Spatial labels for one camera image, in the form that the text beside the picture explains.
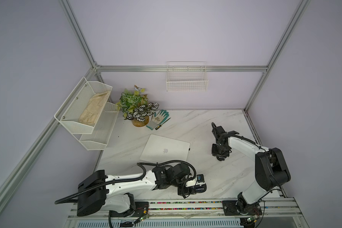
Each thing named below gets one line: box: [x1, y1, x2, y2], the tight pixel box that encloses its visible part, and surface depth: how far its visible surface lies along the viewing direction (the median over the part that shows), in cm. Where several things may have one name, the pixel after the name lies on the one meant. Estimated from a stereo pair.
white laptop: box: [139, 133, 191, 165], surface depth 98 cm
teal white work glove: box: [145, 109, 170, 131], surface depth 115 cm
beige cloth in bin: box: [78, 90, 111, 125], surface depth 81 cm
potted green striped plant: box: [115, 84, 160, 127], surface depth 92 cm
